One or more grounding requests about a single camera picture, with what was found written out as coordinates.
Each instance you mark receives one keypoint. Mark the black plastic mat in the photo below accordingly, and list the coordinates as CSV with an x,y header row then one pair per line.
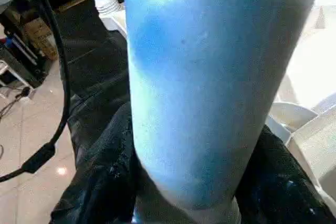
x,y
94,66

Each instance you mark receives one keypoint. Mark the brown cardboard box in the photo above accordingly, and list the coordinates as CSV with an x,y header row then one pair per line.
x,y
39,35

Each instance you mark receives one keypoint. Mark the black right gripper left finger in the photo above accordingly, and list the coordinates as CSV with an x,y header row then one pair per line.
x,y
105,182

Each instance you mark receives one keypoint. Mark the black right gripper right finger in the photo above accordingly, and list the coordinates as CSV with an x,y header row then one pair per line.
x,y
283,192

